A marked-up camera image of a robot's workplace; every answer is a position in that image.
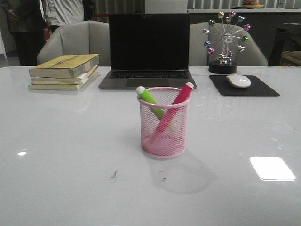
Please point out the green pen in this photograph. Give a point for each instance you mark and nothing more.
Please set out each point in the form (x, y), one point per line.
(145, 95)

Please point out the pink red pen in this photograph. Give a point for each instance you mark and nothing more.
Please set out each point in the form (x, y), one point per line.
(183, 95)

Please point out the pink mesh pen holder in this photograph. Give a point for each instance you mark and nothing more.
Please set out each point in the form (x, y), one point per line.
(172, 142)

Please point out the grey laptop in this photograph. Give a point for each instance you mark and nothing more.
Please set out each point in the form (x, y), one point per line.
(150, 50)

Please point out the black mouse pad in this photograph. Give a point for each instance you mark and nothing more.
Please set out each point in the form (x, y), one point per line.
(257, 88)

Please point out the middle book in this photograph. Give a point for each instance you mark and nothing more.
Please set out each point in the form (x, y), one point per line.
(69, 81)

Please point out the right grey chair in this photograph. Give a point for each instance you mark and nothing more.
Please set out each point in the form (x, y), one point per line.
(198, 56)

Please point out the grey chair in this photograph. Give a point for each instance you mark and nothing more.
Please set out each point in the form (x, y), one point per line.
(198, 56)
(88, 37)

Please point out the ferris wheel desk ornament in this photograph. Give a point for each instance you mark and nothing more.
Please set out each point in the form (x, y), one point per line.
(226, 36)

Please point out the white computer mouse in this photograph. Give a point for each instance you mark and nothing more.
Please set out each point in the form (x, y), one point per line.
(238, 81)

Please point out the top yellow book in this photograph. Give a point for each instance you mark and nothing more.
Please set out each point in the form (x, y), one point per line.
(65, 66)

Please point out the left grey chair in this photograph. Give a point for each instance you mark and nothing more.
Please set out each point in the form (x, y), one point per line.
(88, 37)

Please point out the bottom book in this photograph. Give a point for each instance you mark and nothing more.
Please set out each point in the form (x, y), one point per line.
(56, 86)

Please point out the person in white shirt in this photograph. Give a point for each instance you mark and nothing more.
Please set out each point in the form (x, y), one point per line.
(62, 12)

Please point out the bowl of fruit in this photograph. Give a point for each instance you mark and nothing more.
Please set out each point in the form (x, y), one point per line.
(249, 4)

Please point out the person in dark clothes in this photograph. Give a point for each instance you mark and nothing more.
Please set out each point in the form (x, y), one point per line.
(26, 25)

